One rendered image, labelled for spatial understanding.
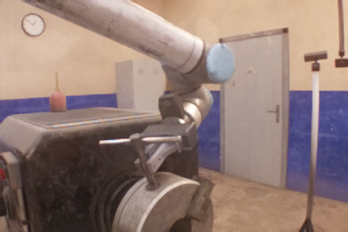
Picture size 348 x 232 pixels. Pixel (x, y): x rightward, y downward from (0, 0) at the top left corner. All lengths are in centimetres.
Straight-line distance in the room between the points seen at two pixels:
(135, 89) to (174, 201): 357
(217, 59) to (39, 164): 46
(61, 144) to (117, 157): 16
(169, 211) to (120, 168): 21
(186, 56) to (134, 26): 13
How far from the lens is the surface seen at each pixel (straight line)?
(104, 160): 70
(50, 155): 65
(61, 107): 110
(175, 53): 56
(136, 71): 412
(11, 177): 67
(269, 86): 375
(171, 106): 65
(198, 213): 62
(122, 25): 52
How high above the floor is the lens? 142
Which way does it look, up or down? 6 degrees down
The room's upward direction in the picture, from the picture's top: 2 degrees counter-clockwise
